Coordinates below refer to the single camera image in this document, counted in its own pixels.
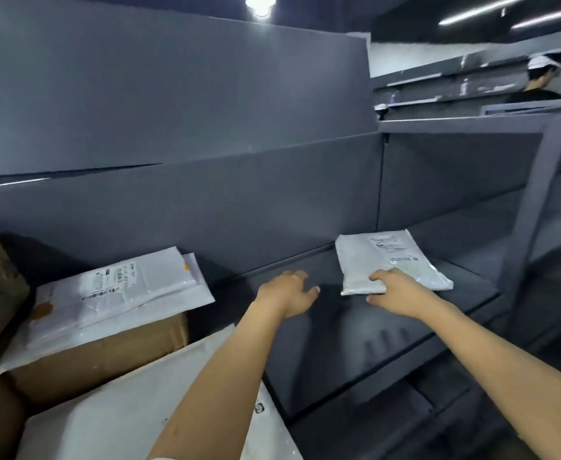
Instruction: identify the person's right hand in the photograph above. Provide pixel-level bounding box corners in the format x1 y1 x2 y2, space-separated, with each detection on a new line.
365 268 447 319

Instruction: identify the person's left hand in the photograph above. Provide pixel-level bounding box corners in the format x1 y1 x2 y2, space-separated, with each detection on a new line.
254 269 321 319

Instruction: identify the small white padded packet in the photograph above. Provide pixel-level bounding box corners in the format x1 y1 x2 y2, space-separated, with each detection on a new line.
334 229 454 296

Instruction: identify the white bubble mailer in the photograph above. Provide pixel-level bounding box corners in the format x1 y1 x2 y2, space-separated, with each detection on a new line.
0 253 216 384

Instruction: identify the white orange-tab poly mailer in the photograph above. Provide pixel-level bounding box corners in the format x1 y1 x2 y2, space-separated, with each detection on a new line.
26 246 203 348

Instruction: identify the long black lettered cardboard box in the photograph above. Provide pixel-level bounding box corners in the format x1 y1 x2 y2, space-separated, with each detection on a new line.
7 312 189 408

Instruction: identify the large white poly mailer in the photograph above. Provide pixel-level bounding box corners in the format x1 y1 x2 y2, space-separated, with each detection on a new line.
17 324 305 460

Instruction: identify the person's left forearm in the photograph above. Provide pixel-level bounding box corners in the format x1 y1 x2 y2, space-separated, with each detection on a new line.
148 301 291 460

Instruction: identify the person's right forearm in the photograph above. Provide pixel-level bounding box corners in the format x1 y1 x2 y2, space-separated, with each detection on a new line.
424 301 561 460

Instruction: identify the fluorescent ceiling tube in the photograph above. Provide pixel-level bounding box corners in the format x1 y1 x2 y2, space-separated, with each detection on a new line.
437 0 528 27
510 4 561 30

